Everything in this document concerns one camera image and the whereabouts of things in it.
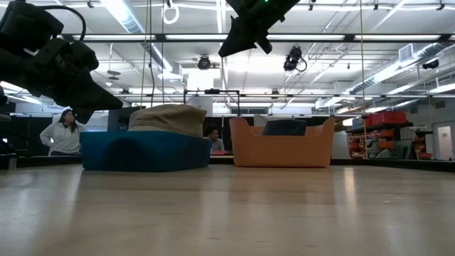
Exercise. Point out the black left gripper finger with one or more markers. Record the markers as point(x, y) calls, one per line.
point(92, 97)
point(82, 115)

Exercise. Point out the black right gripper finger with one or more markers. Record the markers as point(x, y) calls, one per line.
point(241, 39)
point(266, 44)

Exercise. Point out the khaki baseball cap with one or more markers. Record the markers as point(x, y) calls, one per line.
point(170, 119)

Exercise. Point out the blue denim baseball cap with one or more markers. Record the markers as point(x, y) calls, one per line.
point(284, 127)

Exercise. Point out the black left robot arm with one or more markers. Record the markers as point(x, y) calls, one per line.
point(25, 25)

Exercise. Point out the person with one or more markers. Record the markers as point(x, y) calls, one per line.
point(64, 137)
point(215, 140)

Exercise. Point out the blue plastic bin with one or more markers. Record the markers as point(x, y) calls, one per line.
point(142, 151)

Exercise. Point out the black overhead beam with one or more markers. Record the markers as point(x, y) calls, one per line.
point(160, 37)

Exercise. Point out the orange plastic bin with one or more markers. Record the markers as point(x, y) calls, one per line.
point(281, 151)

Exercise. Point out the large rack with red bins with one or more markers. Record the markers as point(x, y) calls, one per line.
point(385, 119)

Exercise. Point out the white door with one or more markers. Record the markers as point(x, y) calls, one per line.
point(445, 142)

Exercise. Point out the black hanging camera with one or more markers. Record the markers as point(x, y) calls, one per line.
point(293, 58)
point(204, 63)

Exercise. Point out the black background gantry frame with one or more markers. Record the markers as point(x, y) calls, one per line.
point(213, 91)

